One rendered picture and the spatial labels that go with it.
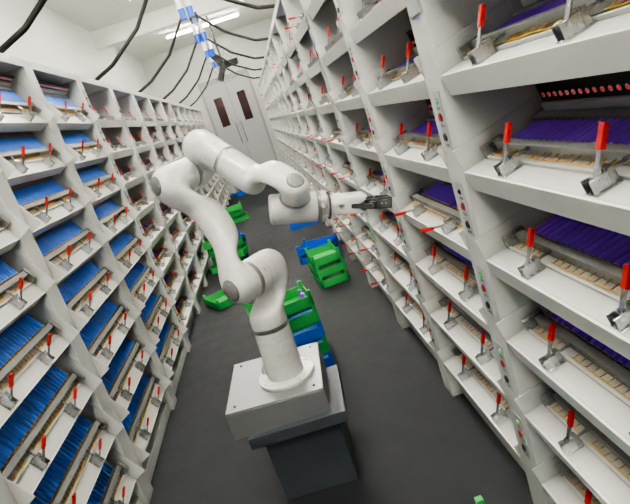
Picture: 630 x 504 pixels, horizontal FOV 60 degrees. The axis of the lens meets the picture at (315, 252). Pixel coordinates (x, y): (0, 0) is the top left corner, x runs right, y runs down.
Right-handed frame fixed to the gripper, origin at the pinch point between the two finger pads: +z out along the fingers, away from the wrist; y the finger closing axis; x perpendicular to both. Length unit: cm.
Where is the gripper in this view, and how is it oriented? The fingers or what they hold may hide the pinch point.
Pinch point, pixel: (383, 201)
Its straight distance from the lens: 151.7
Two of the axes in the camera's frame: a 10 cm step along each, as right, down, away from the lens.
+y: -1.1, -2.3, 9.7
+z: 9.9, -0.8, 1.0
